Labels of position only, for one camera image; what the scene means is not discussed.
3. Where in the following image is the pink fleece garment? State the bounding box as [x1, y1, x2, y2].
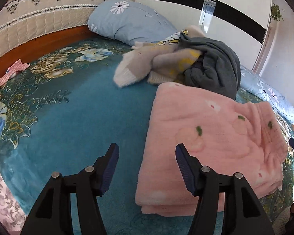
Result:
[135, 82, 288, 216]

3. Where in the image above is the pink striped small cloth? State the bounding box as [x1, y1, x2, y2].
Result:
[0, 59, 30, 87]

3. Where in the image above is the teal floral blanket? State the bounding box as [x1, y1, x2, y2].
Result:
[0, 38, 294, 234]

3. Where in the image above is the white black wardrobe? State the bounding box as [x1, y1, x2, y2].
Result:
[137, 0, 272, 70]

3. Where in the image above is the green plant on wardrobe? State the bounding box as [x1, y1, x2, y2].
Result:
[270, 3, 284, 22]

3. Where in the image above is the wooden bed frame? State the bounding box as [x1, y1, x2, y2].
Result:
[0, 25, 96, 78]

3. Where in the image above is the light blue floral quilt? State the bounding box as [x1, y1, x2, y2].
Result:
[240, 65, 294, 125]

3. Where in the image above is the beige quilted headboard cover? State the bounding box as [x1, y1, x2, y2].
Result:
[0, 0, 136, 65]

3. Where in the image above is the beige knit sweater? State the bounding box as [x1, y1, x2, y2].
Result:
[113, 25, 205, 88]

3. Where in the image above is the dark grey hoodie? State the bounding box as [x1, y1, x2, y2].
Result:
[181, 34, 240, 100]

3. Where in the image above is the blue floral pillow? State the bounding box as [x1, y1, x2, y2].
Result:
[87, 0, 178, 46]

